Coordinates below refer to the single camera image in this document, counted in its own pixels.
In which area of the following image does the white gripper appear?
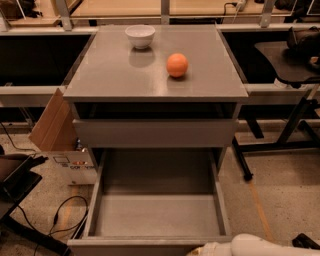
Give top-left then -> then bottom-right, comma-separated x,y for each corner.
186,242 -> 232,256

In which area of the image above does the grey drawer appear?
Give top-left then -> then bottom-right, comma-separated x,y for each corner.
73,119 -> 237,148
68,148 -> 232,256

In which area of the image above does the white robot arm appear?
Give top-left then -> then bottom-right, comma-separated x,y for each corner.
186,233 -> 320,256

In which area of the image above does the grey top drawer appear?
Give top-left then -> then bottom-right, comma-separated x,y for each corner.
73,119 -> 237,148

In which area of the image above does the grey drawer cabinet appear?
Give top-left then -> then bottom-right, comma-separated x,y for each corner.
64,25 -> 248,164

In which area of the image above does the black object bottom right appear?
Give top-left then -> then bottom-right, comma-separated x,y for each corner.
292,233 -> 320,250

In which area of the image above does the white printed cardboard box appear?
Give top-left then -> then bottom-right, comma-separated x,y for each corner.
49,151 -> 97,186

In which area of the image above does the brown cardboard box flap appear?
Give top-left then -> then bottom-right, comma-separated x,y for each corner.
29,89 -> 77,151

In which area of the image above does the orange fruit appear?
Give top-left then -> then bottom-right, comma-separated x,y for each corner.
166,53 -> 188,78

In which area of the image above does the black stand on left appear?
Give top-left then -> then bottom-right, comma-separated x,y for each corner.
0,153 -> 71,256

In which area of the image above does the black chair on right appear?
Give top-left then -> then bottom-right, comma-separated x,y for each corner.
255,26 -> 320,88

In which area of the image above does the white ceramic bowl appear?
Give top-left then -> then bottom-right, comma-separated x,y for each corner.
125,25 -> 155,49

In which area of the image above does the black cable on floor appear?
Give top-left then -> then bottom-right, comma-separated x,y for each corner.
16,195 -> 90,256

